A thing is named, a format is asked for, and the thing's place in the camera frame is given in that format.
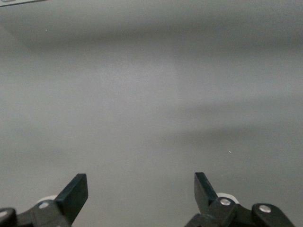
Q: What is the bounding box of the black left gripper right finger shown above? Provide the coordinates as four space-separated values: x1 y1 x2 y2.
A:
184 172 296 227

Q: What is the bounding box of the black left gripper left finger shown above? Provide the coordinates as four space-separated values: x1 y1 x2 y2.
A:
0 173 89 227

